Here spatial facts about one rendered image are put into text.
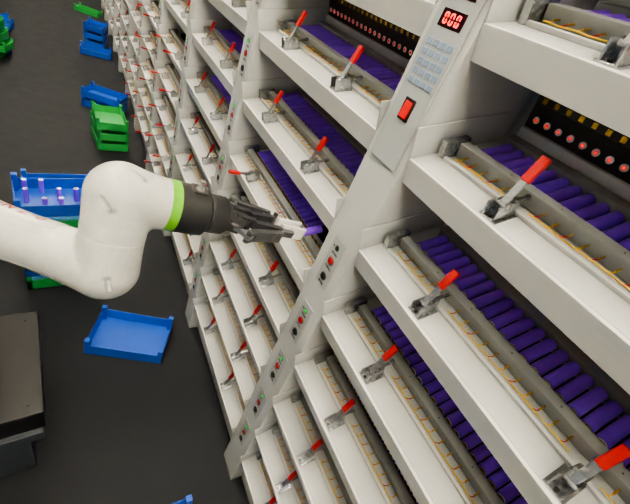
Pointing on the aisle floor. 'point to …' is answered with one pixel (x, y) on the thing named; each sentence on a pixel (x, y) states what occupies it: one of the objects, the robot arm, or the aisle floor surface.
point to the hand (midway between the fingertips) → (289, 228)
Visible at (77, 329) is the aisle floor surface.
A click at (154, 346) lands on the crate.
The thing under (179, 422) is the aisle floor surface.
